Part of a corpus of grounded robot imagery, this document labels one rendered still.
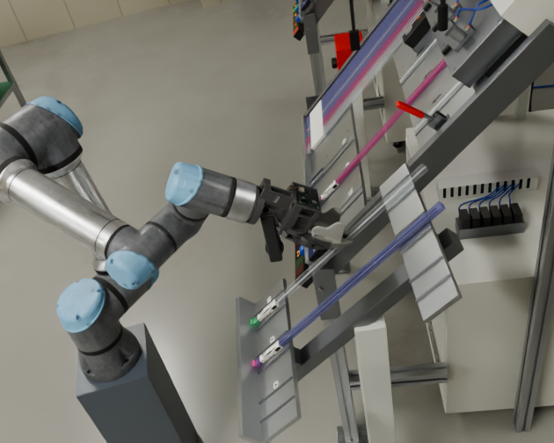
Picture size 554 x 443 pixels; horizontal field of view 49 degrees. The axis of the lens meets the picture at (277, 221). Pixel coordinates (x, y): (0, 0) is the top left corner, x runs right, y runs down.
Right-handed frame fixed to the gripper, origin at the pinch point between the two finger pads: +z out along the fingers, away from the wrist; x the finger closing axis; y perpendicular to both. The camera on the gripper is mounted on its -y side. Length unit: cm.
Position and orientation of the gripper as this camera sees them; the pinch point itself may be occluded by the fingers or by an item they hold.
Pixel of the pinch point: (343, 240)
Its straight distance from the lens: 118.5
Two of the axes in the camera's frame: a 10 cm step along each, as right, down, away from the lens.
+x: -0.7, -6.4, 7.7
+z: 9.2, 2.6, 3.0
